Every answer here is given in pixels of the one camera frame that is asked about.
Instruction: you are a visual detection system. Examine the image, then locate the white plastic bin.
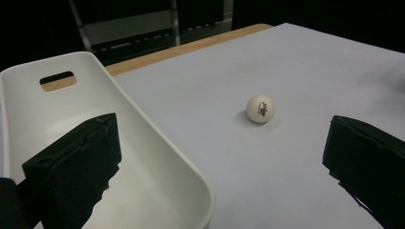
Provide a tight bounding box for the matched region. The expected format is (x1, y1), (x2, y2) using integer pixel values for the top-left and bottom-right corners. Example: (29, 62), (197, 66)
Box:
(0, 51), (216, 229)

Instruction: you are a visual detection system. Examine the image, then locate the white table tennis ball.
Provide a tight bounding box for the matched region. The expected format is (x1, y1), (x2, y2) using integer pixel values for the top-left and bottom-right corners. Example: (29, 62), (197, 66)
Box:
(245, 94), (276, 124)

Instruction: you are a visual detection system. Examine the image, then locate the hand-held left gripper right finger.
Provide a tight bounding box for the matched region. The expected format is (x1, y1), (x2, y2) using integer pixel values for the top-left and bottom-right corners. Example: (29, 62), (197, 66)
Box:
(322, 114), (405, 229)

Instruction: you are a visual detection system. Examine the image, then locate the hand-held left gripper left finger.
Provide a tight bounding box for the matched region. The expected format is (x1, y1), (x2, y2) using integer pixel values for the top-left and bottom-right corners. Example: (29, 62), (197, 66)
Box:
(22, 113), (122, 229)

